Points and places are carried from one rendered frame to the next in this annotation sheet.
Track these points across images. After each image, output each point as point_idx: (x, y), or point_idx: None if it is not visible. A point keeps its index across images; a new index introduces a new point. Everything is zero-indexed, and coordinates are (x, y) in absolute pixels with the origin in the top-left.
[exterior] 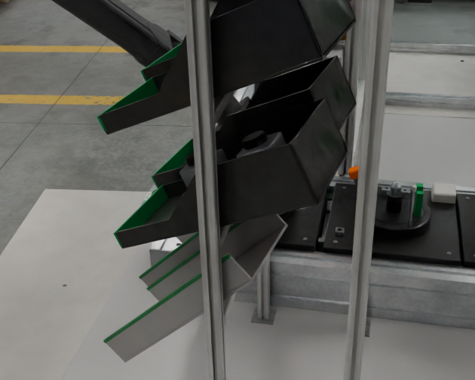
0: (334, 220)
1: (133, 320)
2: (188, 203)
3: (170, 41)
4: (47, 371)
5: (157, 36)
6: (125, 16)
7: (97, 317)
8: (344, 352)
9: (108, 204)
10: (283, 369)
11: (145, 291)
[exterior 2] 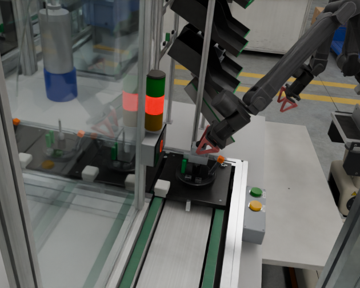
0: (156, 164)
1: None
2: None
3: (256, 86)
4: (271, 154)
5: (262, 78)
6: (277, 62)
7: (263, 172)
8: None
9: (301, 247)
10: (183, 148)
11: (247, 182)
